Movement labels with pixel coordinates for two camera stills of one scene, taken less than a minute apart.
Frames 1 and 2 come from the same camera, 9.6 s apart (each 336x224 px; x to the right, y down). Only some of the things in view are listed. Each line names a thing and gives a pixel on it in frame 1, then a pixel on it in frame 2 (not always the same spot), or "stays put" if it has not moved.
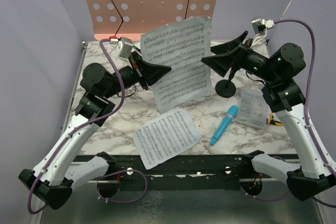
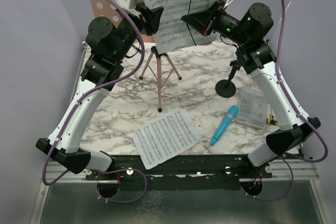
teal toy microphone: (232, 112) stays put
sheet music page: (165, 137) stays put
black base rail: (187, 172) stays put
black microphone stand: (226, 88) stays put
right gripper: (221, 63) to (201, 21)
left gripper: (147, 72) to (151, 16)
